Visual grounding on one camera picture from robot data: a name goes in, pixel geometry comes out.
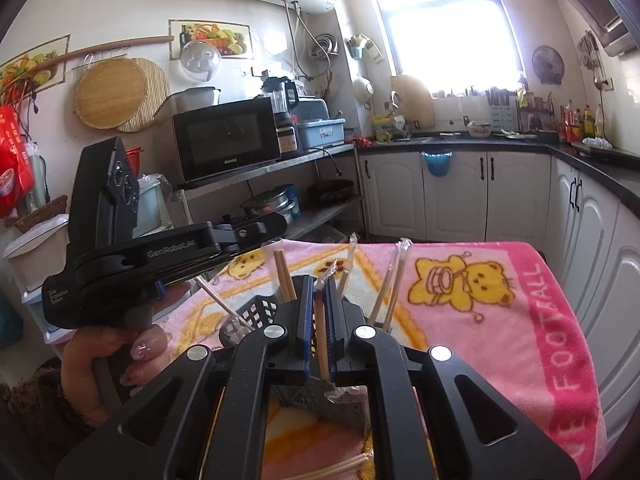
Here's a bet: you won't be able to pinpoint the black microwave oven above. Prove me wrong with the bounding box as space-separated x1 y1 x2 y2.
171 97 283 184

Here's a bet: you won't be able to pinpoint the white lidded storage box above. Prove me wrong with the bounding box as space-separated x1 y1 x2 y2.
4 214 71 293

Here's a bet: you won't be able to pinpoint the black blender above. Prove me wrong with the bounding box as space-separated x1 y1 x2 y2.
261 69 301 128

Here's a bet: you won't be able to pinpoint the white kitchen cabinets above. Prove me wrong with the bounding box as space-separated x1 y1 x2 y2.
357 140 640 461

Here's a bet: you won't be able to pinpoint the long wooden rolling pin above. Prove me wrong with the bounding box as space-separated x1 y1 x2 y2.
30 35 176 75

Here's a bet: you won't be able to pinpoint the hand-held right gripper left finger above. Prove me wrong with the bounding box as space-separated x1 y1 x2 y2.
55 274 321 480

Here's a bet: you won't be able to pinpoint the black wok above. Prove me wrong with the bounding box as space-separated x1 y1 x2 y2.
307 179 357 206

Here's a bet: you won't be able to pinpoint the woven basket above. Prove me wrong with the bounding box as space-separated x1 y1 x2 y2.
14 195 68 233

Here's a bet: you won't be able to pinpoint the white knife rack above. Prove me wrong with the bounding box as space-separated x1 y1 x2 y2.
487 87 521 133

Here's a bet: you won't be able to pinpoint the black cooktop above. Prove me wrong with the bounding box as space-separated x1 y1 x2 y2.
570 141 632 161

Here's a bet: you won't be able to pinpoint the red plastic bag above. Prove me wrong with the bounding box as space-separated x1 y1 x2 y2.
0 106 37 219

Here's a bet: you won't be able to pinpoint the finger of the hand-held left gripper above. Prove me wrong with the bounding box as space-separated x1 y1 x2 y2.
201 212 290 257

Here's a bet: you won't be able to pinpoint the row of condiment bottles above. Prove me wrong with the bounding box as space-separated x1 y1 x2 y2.
564 101 607 144

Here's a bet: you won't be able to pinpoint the black kitchen countertop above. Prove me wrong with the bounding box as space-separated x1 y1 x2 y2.
356 130 640 206

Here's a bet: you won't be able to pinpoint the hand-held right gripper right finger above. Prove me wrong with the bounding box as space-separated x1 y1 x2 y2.
325 274 581 480

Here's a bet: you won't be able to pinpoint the large steel pot stack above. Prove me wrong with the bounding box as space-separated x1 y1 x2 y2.
241 186 297 224

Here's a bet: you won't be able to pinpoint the wooden chopsticks pair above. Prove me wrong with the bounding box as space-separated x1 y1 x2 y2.
294 452 374 477
312 267 333 383
273 249 297 304
369 247 401 325
339 232 360 297
196 276 254 332
384 238 413 332

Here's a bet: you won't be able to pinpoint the clear domed lid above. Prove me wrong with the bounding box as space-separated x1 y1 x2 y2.
180 39 222 83

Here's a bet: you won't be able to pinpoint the coiled hose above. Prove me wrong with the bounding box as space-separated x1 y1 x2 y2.
310 32 341 59

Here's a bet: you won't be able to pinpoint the kitchen window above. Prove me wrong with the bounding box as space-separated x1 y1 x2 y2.
362 0 527 87

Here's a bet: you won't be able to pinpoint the metal shelf rack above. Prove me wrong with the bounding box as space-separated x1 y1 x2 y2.
172 142 369 242

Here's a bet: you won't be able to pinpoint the fruit picture wall tile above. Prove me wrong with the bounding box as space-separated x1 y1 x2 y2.
0 34 71 92
167 19 251 61

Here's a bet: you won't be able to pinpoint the person's left forearm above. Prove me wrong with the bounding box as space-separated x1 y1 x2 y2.
0 367 96 463

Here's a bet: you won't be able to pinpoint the white hanging kettle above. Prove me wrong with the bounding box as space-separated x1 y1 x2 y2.
352 76 376 111

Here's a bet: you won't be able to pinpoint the person's left hand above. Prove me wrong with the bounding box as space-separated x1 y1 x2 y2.
60 326 172 429

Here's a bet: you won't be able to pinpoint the hanging kitchen utensils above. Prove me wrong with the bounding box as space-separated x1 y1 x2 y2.
576 30 603 92

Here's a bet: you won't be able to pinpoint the round wall fan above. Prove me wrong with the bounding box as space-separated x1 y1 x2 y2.
531 45 566 85

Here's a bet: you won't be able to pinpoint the wooden cutting board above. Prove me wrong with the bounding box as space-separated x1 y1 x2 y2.
390 74 436 131

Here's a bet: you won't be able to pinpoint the grey dish box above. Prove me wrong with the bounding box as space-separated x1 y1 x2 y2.
295 100 347 151

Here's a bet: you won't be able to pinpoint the pink printed blanket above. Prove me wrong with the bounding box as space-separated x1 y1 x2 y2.
165 240 608 480

